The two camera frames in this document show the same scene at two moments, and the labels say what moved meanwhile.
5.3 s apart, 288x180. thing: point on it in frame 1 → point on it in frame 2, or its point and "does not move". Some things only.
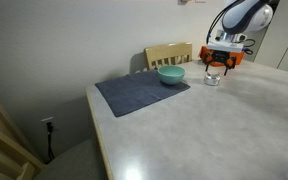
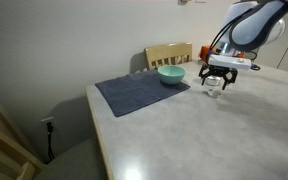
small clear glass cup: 211,79 → 213,92
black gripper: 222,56 → 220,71
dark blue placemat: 127,93 does not move
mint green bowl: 171,74 does not move
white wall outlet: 43,124 does not move
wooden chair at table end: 7,155 does not move
